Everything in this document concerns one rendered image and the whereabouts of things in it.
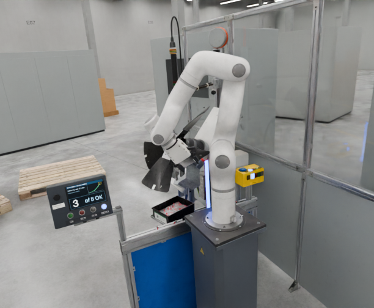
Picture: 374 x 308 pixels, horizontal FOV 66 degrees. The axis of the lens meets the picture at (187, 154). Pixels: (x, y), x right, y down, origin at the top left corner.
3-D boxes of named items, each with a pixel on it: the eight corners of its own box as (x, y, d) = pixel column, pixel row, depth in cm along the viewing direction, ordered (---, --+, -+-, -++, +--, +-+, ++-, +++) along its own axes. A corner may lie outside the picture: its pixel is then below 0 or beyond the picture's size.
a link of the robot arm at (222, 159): (234, 181, 149) (234, 137, 141) (236, 198, 132) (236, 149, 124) (211, 182, 150) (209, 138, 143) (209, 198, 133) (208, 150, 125)
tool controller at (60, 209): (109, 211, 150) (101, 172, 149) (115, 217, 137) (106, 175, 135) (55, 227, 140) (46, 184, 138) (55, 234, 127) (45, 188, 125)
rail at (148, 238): (253, 206, 194) (253, 195, 191) (257, 208, 190) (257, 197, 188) (120, 251, 157) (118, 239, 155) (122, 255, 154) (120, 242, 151)
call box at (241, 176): (253, 178, 191) (253, 163, 188) (264, 183, 183) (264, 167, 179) (233, 184, 185) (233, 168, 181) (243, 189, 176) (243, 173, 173)
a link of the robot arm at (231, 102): (207, 166, 136) (208, 155, 151) (233, 170, 135) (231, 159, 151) (225, 55, 119) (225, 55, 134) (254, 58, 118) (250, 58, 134)
